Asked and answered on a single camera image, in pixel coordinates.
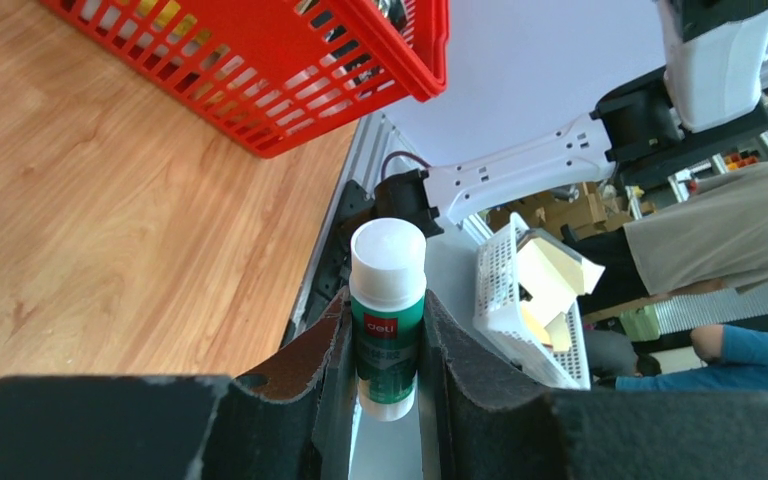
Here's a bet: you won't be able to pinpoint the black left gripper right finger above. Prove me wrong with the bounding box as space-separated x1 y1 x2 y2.
418 293 768 479

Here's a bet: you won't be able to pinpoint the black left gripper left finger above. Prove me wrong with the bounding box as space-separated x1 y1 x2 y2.
0 291 356 479

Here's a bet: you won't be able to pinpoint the green white glue stick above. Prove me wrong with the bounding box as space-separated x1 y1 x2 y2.
349 218 427 422

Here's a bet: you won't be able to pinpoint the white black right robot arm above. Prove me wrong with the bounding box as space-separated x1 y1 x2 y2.
366 1 768 237

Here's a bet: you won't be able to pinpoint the white perforated plastic basket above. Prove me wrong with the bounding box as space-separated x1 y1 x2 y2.
473 213 603 390

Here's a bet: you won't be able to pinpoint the cardboard boxes in background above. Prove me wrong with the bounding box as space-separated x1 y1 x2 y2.
483 182 635 239

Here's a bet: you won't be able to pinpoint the person in blue shirt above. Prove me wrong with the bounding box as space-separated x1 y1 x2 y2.
583 324 768 392

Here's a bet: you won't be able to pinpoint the person in beige shirt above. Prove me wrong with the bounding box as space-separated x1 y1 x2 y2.
572 162 768 316

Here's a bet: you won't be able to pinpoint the red plastic shopping basket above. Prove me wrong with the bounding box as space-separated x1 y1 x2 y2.
49 1 449 158

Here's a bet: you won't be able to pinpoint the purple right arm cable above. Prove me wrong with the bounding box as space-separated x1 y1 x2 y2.
380 150 433 181

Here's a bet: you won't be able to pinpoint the aluminium frame rail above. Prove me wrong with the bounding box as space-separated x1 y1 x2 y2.
281 113 438 346

